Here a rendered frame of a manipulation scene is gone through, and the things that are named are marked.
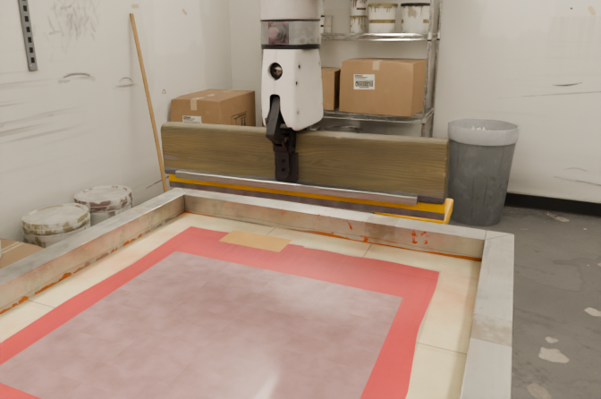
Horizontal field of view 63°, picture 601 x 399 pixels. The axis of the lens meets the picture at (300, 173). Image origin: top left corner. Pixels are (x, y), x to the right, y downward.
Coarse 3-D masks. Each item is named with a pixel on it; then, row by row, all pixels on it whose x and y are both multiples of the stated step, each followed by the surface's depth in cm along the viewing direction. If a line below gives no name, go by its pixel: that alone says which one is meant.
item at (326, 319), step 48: (288, 288) 63; (336, 288) 63; (384, 288) 63; (432, 288) 63; (240, 336) 53; (288, 336) 53; (336, 336) 53; (384, 336) 53; (192, 384) 46; (240, 384) 46; (288, 384) 46; (336, 384) 46; (384, 384) 46
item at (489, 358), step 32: (192, 192) 89; (128, 224) 76; (160, 224) 83; (256, 224) 84; (288, 224) 81; (320, 224) 79; (352, 224) 77; (384, 224) 75; (416, 224) 75; (32, 256) 64; (64, 256) 65; (96, 256) 70; (448, 256) 72; (480, 256) 70; (512, 256) 64; (0, 288) 57; (32, 288) 61; (480, 288) 56; (512, 288) 56; (480, 320) 50; (480, 352) 45; (480, 384) 41
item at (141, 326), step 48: (192, 240) 77; (96, 288) 63; (144, 288) 63; (192, 288) 63; (240, 288) 63; (48, 336) 53; (96, 336) 53; (144, 336) 53; (192, 336) 53; (0, 384) 46; (48, 384) 46; (96, 384) 46; (144, 384) 46
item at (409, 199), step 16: (176, 176) 71; (192, 176) 70; (208, 176) 69; (224, 176) 68; (240, 176) 68; (320, 192) 63; (336, 192) 62; (352, 192) 61; (368, 192) 60; (384, 192) 60; (400, 192) 60
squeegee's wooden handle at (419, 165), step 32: (192, 128) 70; (224, 128) 68; (256, 128) 67; (192, 160) 71; (224, 160) 69; (256, 160) 67; (320, 160) 63; (352, 160) 61; (384, 160) 60; (416, 160) 58; (448, 160) 58; (416, 192) 59
